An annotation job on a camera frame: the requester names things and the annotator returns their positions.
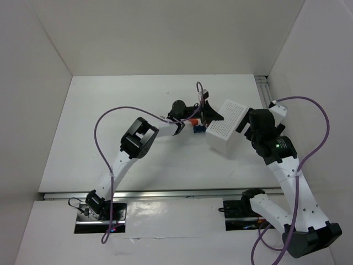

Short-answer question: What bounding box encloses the red arch block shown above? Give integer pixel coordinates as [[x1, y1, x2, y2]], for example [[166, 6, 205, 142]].
[[189, 119, 199, 126]]

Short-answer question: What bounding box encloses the blue double arch block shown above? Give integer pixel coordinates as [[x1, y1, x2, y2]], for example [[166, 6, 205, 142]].
[[193, 125, 206, 134]]

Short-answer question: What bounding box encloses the white plastic box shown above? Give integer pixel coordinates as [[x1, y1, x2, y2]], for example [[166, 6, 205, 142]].
[[205, 99, 248, 160]]

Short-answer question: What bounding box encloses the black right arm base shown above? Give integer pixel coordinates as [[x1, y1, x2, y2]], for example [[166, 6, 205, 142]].
[[218, 200, 268, 231]]

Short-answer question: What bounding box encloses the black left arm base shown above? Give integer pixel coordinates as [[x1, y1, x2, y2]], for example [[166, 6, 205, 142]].
[[68, 197, 127, 234]]

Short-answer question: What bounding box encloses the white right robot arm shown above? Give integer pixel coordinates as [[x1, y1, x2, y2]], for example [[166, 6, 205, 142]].
[[236, 108, 342, 258]]

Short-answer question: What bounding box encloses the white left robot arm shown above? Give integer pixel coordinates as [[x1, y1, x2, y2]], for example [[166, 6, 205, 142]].
[[85, 99, 224, 220]]

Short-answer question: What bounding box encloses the aluminium side rail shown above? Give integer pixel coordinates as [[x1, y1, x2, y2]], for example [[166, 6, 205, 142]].
[[254, 76, 274, 108]]

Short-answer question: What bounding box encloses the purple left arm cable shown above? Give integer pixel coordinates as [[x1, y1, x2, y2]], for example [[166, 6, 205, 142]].
[[93, 81, 210, 243]]

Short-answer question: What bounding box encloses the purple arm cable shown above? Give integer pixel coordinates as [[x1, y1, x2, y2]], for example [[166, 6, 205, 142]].
[[250, 96, 331, 263], [93, 81, 210, 243]]

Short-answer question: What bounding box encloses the aluminium front rail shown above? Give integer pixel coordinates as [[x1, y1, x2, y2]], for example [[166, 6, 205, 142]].
[[43, 188, 250, 200]]

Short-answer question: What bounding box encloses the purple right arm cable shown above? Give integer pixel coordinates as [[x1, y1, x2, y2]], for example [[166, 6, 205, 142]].
[[250, 96, 331, 263]]

